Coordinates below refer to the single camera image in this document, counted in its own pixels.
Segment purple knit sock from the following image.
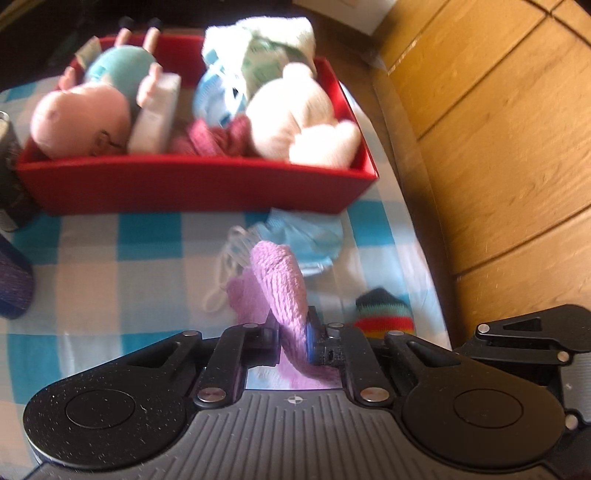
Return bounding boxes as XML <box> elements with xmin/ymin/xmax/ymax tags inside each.
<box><xmin>225</xmin><ymin>240</ymin><xmax>342</xmax><ymax>391</ymax></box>

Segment white sponge block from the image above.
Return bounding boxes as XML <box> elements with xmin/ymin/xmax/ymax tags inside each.
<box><xmin>127</xmin><ymin>73</ymin><xmax>182</xmax><ymax>155</ymax></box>

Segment blue drink can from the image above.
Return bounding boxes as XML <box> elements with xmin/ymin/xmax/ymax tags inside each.
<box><xmin>0</xmin><ymin>235</ymin><xmax>35</xmax><ymax>320</ymax></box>

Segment red cardboard box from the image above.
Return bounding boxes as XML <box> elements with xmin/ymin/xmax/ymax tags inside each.
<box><xmin>16</xmin><ymin>33</ymin><xmax>380</xmax><ymax>217</ymax></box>

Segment blue face mask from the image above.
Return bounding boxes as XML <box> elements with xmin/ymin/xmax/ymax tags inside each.
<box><xmin>203</xmin><ymin>208</ymin><xmax>345</xmax><ymax>315</ymax></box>
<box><xmin>191</xmin><ymin>65</ymin><xmax>252</xmax><ymax>130</ymax></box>

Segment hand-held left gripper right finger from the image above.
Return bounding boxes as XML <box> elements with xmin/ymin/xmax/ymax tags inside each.
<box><xmin>305</xmin><ymin>305</ymin><xmax>455</xmax><ymax>407</ymax></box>

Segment maroon knit cloth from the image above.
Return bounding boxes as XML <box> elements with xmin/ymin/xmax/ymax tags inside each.
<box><xmin>168</xmin><ymin>113</ymin><xmax>259</xmax><ymax>158</ymax></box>

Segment pink pig plush toy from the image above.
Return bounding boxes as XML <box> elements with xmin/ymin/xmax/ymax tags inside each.
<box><xmin>30</xmin><ymin>16</ymin><xmax>167</xmax><ymax>160</ymax></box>

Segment cream white plush toy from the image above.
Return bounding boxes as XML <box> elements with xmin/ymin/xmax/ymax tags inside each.
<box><xmin>245</xmin><ymin>62</ymin><xmax>362</xmax><ymax>168</ymax></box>

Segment rainbow striped sock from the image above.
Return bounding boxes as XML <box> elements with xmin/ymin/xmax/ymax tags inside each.
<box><xmin>355</xmin><ymin>287</ymin><xmax>416</xmax><ymax>340</ymax></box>

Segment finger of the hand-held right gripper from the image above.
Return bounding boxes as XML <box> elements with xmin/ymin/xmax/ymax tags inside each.
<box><xmin>455</xmin><ymin>304</ymin><xmax>591</xmax><ymax>388</ymax></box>

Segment dark green drink can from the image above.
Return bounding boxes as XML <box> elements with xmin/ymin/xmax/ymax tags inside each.
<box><xmin>0</xmin><ymin>111</ymin><xmax>42</xmax><ymax>232</ymax></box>

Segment blue white checkered tablecloth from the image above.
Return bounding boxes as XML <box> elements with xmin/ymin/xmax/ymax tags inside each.
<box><xmin>0</xmin><ymin>74</ymin><xmax>453</xmax><ymax>416</ymax></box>

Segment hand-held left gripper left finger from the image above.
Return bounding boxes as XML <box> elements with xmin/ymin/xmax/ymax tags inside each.
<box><xmin>127</xmin><ymin>320</ymin><xmax>282</xmax><ymax>409</ymax></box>

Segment white towel with green print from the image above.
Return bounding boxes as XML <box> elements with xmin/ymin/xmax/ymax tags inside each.
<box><xmin>203</xmin><ymin>16</ymin><xmax>318</xmax><ymax>93</ymax></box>

